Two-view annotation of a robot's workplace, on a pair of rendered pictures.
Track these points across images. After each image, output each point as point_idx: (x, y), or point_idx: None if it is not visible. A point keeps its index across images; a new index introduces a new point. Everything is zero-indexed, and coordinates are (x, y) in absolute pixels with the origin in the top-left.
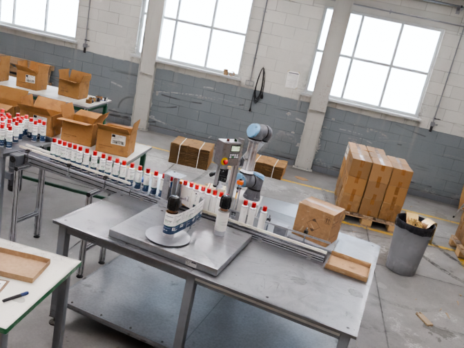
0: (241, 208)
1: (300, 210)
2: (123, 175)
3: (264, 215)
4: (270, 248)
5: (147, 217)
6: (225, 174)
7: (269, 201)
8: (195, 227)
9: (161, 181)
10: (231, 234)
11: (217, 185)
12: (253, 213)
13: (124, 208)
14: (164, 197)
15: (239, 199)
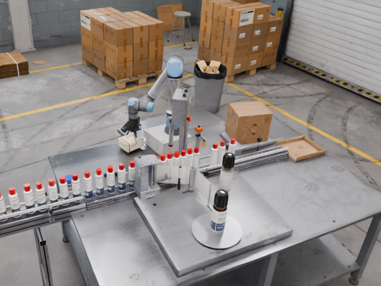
0: (213, 153)
1: (241, 123)
2: (67, 193)
3: (235, 147)
4: (252, 172)
5: (166, 224)
6: (138, 122)
7: (163, 121)
8: (204, 199)
9: (121, 173)
10: None
11: (136, 137)
12: (224, 151)
13: (117, 230)
14: (145, 189)
15: (174, 140)
